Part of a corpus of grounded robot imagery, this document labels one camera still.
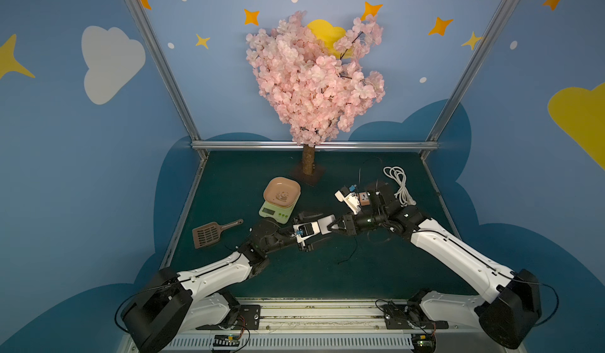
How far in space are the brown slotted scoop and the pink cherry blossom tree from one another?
0.48m

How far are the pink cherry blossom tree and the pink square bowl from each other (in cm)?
22

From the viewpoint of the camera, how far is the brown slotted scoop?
0.92m

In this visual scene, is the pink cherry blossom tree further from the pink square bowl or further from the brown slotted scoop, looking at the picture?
the brown slotted scoop

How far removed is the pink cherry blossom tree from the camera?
640 millimetres

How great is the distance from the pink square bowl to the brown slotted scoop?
17 centimetres

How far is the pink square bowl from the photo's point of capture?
1.03m

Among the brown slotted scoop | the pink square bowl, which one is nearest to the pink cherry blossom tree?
the pink square bowl
